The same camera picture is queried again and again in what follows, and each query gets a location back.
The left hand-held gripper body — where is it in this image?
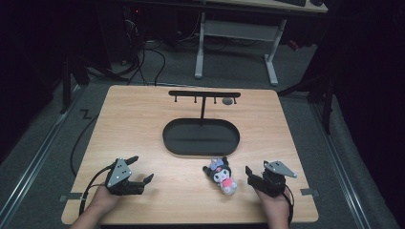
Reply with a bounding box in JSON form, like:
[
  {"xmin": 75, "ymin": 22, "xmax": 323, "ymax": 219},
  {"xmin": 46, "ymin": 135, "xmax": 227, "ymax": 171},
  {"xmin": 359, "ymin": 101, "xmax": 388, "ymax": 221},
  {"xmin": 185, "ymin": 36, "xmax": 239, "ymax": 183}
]
[{"xmin": 104, "ymin": 157, "xmax": 144, "ymax": 197}]

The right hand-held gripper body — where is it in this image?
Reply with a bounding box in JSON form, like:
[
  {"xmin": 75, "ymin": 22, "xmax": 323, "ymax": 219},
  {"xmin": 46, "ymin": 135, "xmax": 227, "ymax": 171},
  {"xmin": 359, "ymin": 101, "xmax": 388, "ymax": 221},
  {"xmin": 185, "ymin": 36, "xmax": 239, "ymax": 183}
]
[{"xmin": 247, "ymin": 159, "xmax": 298, "ymax": 198}]

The black plush doll keychain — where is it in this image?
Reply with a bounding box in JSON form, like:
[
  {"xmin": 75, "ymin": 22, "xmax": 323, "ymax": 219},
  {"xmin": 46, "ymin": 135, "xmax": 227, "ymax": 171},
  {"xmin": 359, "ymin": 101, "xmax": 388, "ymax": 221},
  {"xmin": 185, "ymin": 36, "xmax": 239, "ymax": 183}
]
[{"xmin": 202, "ymin": 156, "xmax": 239, "ymax": 197}]

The black hook stand with tray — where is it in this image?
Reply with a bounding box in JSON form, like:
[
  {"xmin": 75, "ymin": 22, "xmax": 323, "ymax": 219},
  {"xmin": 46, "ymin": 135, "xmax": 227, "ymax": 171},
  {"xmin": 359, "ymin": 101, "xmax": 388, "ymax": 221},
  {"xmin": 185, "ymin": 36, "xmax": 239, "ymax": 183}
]
[{"xmin": 161, "ymin": 90, "xmax": 242, "ymax": 157}]

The person's left hand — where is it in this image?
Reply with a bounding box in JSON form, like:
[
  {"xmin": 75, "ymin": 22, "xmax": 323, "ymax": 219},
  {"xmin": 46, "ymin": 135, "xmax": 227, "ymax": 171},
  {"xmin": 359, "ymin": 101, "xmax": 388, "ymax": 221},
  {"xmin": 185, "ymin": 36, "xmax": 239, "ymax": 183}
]
[{"xmin": 87, "ymin": 184, "xmax": 122, "ymax": 217}]

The person's right hand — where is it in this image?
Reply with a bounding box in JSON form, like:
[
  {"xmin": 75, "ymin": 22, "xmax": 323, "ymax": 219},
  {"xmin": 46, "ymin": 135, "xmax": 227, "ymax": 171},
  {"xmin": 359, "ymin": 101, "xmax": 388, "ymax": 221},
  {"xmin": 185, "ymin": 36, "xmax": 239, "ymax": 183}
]
[{"xmin": 255, "ymin": 187, "xmax": 292, "ymax": 229}]

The black stand leg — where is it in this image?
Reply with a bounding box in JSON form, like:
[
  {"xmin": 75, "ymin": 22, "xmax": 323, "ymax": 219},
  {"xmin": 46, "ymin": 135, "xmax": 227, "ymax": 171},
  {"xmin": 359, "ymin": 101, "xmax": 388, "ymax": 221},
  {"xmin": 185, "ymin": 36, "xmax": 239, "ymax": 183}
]
[{"xmin": 59, "ymin": 56, "xmax": 73, "ymax": 115}]

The wooden desk top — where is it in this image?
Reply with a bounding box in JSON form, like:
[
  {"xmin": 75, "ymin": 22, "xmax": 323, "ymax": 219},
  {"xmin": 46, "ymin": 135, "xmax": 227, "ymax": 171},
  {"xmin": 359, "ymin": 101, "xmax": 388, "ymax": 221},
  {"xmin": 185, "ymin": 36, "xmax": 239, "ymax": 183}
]
[{"xmin": 203, "ymin": 0, "xmax": 329, "ymax": 14}]

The black keyboard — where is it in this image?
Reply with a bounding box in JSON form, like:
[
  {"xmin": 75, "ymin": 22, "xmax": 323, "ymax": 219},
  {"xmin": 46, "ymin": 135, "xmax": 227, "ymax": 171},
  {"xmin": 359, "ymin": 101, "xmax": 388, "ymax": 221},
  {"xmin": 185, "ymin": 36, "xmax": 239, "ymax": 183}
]
[{"xmin": 276, "ymin": 0, "xmax": 308, "ymax": 8}]

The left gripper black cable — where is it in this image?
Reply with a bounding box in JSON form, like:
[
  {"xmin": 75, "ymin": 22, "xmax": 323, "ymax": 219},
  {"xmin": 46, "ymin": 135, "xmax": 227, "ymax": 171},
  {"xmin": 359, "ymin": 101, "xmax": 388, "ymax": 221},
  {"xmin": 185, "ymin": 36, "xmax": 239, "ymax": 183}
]
[{"xmin": 78, "ymin": 163, "xmax": 117, "ymax": 218}]

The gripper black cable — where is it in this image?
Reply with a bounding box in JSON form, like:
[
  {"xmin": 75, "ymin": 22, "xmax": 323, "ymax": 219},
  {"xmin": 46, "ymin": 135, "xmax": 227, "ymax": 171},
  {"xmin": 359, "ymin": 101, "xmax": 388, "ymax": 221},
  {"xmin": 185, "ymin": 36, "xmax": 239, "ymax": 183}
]
[
  {"xmin": 78, "ymin": 163, "xmax": 117, "ymax": 218},
  {"xmin": 284, "ymin": 184, "xmax": 295, "ymax": 225}
]

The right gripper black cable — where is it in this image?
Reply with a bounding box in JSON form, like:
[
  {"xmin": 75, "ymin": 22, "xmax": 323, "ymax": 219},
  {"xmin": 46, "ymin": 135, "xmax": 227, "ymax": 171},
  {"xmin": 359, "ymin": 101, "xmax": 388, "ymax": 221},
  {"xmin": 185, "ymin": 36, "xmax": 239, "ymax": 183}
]
[{"xmin": 284, "ymin": 184, "xmax": 295, "ymax": 225}]

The black floor cable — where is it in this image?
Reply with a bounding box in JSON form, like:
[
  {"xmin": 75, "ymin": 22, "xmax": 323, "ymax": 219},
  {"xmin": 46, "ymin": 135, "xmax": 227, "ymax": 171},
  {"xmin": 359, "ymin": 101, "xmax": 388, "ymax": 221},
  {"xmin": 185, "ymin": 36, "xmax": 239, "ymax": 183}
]
[{"xmin": 70, "ymin": 108, "xmax": 100, "ymax": 177}]

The bundle of black floor cables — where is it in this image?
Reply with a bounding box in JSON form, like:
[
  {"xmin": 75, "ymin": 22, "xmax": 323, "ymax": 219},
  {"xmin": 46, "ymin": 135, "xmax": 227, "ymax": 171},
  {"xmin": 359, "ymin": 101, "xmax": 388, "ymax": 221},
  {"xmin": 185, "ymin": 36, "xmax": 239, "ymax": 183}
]
[{"xmin": 122, "ymin": 18, "xmax": 167, "ymax": 88}]

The white metal desk frame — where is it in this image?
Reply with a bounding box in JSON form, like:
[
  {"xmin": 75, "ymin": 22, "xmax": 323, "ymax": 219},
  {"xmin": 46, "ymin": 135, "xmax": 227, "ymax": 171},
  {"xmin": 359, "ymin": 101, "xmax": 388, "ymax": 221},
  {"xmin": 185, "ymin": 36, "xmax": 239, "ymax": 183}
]
[{"xmin": 194, "ymin": 11, "xmax": 288, "ymax": 87}]

